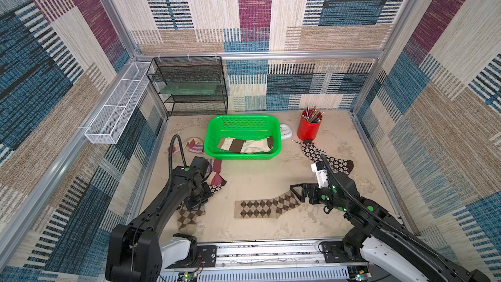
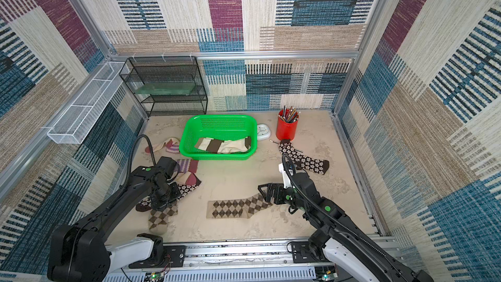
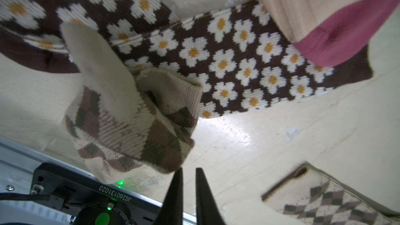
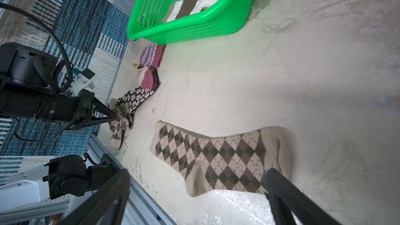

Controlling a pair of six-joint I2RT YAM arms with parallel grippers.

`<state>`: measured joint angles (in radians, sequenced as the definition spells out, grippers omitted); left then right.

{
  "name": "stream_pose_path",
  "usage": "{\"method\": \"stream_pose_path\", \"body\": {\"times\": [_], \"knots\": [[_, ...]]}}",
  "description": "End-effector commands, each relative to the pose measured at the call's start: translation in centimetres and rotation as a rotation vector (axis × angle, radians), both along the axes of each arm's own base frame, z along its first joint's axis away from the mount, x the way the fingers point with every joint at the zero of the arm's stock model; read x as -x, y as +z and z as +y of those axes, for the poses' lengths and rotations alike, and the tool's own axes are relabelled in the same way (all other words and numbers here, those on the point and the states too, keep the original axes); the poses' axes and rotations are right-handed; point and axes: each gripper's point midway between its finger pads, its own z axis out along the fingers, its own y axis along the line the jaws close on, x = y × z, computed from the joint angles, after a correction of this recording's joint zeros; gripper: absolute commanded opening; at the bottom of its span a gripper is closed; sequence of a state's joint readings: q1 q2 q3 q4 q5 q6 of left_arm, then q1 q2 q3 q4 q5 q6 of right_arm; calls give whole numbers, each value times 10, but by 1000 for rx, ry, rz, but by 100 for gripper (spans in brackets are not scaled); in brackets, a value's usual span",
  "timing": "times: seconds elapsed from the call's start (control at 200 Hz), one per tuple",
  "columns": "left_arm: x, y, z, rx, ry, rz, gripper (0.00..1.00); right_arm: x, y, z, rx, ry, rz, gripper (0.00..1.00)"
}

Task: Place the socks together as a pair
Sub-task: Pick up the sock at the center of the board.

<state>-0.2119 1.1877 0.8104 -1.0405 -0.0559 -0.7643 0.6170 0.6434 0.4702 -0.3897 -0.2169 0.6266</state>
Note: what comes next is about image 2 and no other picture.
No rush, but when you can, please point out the brown argyle sock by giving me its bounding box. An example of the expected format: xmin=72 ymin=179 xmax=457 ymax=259
xmin=148 ymin=204 xmax=178 ymax=236
xmin=206 ymin=194 xmax=273 ymax=219

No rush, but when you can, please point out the cream brown striped sock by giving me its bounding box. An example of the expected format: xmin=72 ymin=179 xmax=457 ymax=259
xmin=195 ymin=137 xmax=252 ymax=154

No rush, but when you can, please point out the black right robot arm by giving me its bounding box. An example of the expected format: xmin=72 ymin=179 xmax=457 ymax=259
xmin=258 ymin=164 xmax=433 ymax=281

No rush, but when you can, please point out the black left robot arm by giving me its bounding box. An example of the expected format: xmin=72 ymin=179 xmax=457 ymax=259
xmin=47 ymin=157 xmax=181 ymax=281

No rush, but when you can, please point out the pink purple striped sock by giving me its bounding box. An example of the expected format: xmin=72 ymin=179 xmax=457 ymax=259
xmin=175 ymin=159 xmax=202 ymax=186
xmin=145 ymin=137 xmax=180 ymax=154

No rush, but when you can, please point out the dark floral pattern sock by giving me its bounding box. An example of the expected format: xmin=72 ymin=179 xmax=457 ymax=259
xmin=279 ymin=140 xmax=330 ymax=175

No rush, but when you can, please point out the red pencil cup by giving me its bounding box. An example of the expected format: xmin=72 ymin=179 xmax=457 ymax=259
xmin=276 ymin=106 xmax=300 ymax=140

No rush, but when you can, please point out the green plastic basket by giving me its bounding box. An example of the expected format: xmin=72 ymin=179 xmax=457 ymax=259
xmin=180 ymin=114 xmax=258 ymax=161

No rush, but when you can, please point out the green glass plate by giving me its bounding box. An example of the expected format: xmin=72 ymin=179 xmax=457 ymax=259
xmin=135 ymin=82 xmax=196 ymax=95

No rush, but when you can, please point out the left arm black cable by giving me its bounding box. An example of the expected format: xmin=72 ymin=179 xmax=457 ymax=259
xmin=124 ymin=134 xmax=157 ymax=177

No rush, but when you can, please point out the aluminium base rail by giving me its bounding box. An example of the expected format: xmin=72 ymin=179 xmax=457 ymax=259
xmin=85 ymin=238 xmax=392 ymax=282

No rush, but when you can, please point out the black wire mesh shelf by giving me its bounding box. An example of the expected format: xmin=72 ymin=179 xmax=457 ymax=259
xmin=120 ymin=56 xmax=208 ymax=117

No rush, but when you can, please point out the white wire wall basket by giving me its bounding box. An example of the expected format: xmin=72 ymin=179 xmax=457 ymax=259
xmin=47 ymin=61 xmax=124 ymax=144

